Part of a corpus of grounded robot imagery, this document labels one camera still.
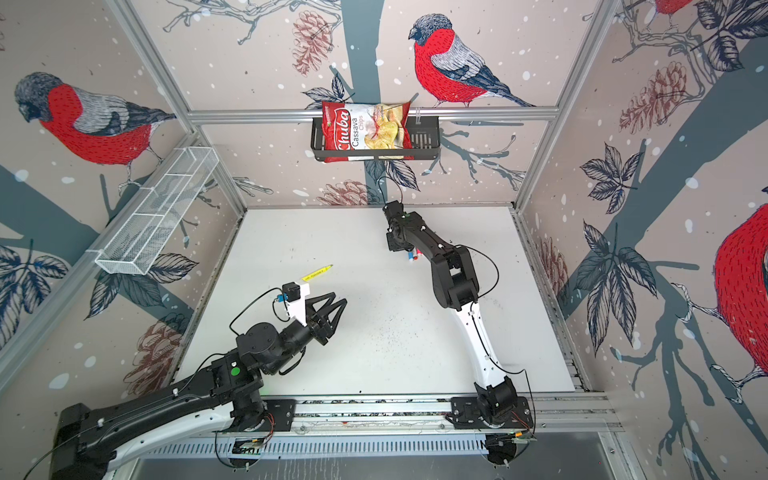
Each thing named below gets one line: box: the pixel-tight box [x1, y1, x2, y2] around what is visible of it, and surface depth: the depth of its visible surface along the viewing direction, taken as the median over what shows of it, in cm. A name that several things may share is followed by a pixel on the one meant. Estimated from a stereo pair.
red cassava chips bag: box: [322, 100, 415, 163], surface depth 90 cm
